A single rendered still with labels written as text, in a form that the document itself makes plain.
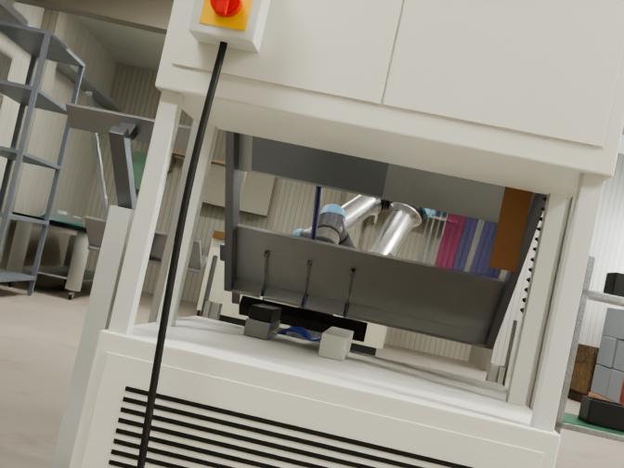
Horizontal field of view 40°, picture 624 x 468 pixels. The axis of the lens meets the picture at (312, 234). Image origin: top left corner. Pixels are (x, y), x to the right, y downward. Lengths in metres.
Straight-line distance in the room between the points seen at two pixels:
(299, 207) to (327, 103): 10.44
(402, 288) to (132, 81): 10.23
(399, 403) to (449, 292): 0.88
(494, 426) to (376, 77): 0.54
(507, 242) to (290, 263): 0.72
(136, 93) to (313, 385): 10.96
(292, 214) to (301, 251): 9.62
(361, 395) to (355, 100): 0.44
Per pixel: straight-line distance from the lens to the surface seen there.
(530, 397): 1.73
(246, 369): 1.30
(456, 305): 2.17
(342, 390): 1.29
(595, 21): 1.37
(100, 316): 2.25
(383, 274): 2.12
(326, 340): 1.63
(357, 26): 1.33
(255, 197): 11.39
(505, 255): 1.61
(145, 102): 12.10
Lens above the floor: 0.78
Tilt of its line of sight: 2 degrees up
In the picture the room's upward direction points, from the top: 12 degrees clockwise
